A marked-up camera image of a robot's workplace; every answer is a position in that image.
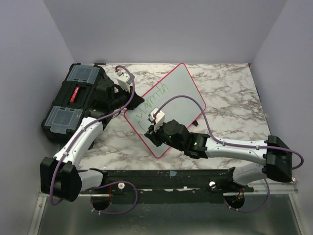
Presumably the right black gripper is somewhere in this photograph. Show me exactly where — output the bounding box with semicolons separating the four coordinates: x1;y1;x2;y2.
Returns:
145;119;185;152

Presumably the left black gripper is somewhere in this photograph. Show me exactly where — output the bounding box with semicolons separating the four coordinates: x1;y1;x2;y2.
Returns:
110;83;144;111

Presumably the pink-framed whiteboard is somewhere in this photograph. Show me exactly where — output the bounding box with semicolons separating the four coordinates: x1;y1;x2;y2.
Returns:
124;63;206;159

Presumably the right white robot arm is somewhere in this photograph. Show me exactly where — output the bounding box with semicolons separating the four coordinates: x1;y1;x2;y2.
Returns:
144;120;292;192

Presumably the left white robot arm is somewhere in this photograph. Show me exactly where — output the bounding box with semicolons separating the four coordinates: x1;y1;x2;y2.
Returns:
40;76;135;206

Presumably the black plastic toolbox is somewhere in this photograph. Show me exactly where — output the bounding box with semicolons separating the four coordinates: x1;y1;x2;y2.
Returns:
41;63;108;144

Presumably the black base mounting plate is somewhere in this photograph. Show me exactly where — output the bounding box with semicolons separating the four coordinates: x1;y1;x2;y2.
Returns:
81;168;253;204

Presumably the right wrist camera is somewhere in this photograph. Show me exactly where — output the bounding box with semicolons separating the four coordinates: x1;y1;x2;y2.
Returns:
148;108;165;132

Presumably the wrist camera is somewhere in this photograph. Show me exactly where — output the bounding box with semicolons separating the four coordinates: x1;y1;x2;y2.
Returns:
116;69;132;93
148;108;165;132

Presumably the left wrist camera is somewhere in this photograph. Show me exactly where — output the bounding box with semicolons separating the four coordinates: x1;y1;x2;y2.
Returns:
116;69;132;93

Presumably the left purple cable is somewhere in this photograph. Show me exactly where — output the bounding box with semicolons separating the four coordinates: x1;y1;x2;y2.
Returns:
48;65;139;216

